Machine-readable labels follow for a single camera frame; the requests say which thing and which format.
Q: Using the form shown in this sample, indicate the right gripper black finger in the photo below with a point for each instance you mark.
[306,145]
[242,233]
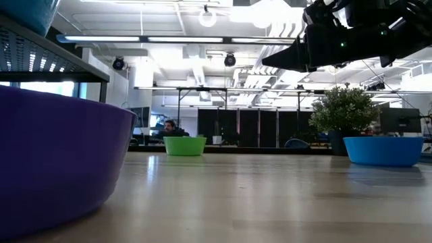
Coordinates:
[290,59]

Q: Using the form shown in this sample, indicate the blue plastic mini bowl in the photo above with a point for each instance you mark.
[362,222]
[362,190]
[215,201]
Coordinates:
[383,152]
[30,13]

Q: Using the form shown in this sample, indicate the green plastic mini bowl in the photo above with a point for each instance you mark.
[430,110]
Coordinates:
[184,146]

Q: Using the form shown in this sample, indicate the purple plastic mini bowl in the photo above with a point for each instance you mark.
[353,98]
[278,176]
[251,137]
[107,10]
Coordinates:
[60,162]

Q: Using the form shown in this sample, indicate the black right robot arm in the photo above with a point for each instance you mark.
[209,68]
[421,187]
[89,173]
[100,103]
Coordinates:
[371,11]

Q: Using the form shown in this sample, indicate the black hanging ceiling spotlight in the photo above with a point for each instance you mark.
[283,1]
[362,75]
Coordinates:
[229,60]
[118,63]

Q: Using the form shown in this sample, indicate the small potted green plant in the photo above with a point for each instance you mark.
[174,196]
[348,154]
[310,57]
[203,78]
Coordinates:
[342,108]

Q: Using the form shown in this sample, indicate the black room divider panels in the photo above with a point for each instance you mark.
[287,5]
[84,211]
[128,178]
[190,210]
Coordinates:
[256,126]

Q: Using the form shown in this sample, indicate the dark office chair back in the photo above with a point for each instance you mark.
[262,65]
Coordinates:
[297,143]

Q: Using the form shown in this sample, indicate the dark computer monitor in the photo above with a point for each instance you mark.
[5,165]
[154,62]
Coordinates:
[400,119]
[141,116]

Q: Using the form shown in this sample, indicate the long ceiling light bar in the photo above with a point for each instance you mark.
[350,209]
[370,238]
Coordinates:
[185,39]

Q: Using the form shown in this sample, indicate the person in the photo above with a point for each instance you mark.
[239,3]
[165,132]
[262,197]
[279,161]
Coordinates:
[170,128]

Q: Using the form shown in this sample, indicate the black perforated metal tray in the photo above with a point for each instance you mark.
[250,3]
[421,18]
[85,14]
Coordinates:
[50,57]

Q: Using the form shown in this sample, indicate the distant black metal frame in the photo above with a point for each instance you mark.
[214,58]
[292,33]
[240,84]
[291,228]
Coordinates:
[202,88]

